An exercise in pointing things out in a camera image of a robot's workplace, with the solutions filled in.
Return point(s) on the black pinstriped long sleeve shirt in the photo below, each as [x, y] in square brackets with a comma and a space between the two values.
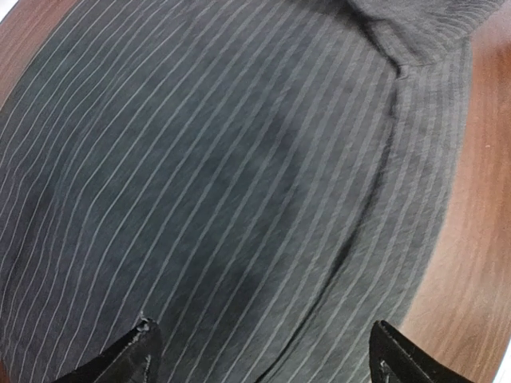
[261, 180]

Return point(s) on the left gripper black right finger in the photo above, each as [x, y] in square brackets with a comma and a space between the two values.
[395, 358]

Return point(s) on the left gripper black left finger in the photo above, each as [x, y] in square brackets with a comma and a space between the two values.
[135, 357]

